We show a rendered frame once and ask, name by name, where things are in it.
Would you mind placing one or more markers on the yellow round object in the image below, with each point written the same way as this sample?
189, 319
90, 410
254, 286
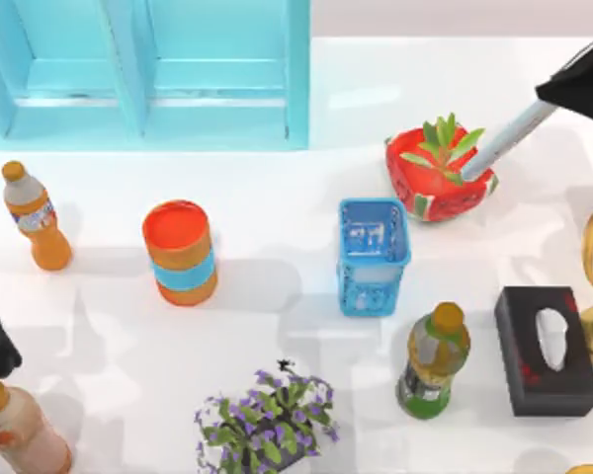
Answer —
590, 470

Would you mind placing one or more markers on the orange can with blue band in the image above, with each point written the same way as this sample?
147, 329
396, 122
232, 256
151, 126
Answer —
180, 257

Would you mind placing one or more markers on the black tissue box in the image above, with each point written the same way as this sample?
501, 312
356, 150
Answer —
524, 345

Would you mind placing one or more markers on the blue pierced basket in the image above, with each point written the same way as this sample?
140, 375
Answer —
370, 291

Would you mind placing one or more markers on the orange drink bottle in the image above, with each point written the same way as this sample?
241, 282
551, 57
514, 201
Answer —
42, 224

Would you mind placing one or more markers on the red watermelon plant pot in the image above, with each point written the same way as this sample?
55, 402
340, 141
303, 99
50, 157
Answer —
425, 190

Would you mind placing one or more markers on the purple flower plant pot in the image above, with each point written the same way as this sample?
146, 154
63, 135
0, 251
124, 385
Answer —
267, 424

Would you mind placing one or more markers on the green tea bottle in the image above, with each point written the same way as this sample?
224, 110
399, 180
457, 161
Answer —
432, 365

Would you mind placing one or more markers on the pale pink bottle orange cap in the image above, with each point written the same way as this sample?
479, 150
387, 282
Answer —
20, 434

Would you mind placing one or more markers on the light blue rack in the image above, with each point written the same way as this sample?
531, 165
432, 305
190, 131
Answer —
217, 74

